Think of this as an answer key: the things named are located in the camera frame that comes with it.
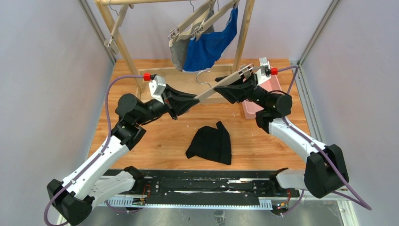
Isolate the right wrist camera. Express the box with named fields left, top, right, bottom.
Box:
left=256, top=57, right=278, bottom=85

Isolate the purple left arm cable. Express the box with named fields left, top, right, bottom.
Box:
left=43, top=73, right=147, bottom=226

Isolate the black underwear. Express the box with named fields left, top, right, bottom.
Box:
left=185, top=121, right=232, bottom=165

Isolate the grey aluminium frame rail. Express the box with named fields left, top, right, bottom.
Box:
left=290, top=0, right=341, bottom=141

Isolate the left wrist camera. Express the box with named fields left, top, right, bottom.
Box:
left=143, top=73, right=166, bottom=104

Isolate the wooden clothes rack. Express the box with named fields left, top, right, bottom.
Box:
left=95, top=0, right=254, bottom=102

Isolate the beige empty clip hanger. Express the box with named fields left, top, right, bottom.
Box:
left=104, top=4, right=134, bottom=53

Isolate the beige clip hanger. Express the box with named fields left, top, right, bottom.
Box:
left=193, top=0, right=240, bottom=41
left=168, top=0, right=216, bottom=43
left=104, top=4, right=134, bottom=53
left=194, top=64, right=254, bottom=105

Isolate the grey underwear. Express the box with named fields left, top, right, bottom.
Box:
left=169, top=10, right=214, bottom=72

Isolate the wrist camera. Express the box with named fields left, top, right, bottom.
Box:
left=143, top=73, right=166, bottom=104
left=256, top=57, right=278, bottom=85

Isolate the pink perforated plastic basket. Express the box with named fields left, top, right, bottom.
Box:
left=242, top=75, right=281, bottom=120

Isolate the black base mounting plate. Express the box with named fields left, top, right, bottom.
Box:
left=103, top=169, right=308, bottom=207

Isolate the blue underwear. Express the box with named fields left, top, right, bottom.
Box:
left=182, top=8, right=239, bottom=73

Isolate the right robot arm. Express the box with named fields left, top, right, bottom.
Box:
left=213, top=73, right=350, bottom=198

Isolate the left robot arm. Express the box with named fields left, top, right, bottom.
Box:
left=46, top=84, right=200, bottom=226

